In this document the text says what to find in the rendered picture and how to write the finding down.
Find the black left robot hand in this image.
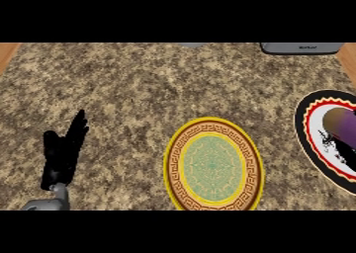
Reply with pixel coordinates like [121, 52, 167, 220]
[40, 109, 90, 191]

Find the yellow and green patterned plate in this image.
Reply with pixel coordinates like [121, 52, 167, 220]
[162, 116, 266, 211]

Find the grey appliance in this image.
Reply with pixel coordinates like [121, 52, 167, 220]
[260, 42, 344, 55]

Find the black red and white plate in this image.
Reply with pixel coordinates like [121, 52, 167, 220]
[294, 89, 356, 199]

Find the purple can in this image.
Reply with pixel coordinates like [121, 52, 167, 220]
[321, 108, 356, 157]

